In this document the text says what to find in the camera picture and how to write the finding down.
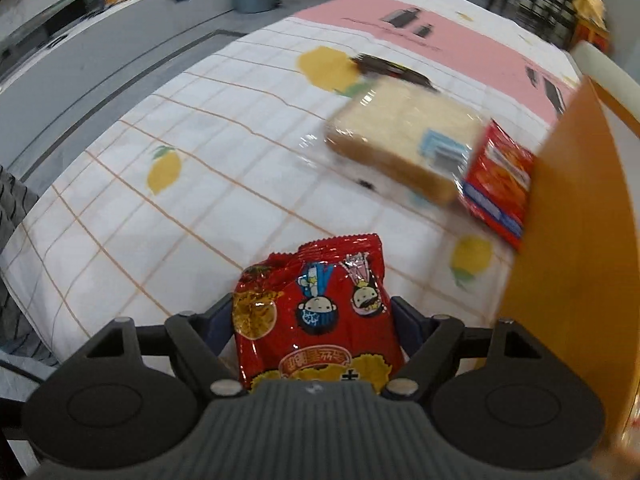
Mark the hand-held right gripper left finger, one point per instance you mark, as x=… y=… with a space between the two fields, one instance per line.
x=220 y=322

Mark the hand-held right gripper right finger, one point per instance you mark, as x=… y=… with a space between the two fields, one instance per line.
x=411 y=322

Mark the red cartoon snack packet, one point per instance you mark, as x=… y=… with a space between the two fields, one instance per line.
x=310 y=320

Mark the orange cardboard box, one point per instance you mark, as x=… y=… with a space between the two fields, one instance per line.
x=565 y=260

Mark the red snack packet blue label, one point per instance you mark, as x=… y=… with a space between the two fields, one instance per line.
x=497 y=180

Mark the wrapped sliced bread packet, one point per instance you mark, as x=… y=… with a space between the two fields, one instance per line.
x=400 y=125

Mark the checked lemon print cloth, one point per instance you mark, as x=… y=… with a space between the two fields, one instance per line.
x=200 y=110

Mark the striped cloth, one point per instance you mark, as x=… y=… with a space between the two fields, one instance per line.
x=15 y=220

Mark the dark flat snack packet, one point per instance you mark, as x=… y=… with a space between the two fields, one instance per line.
x=395 y=67

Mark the grey low cabinet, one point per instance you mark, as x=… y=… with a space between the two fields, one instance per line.
x=60 y=25

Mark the yellow orange bag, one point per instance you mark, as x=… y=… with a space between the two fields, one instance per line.
x=587 y=10

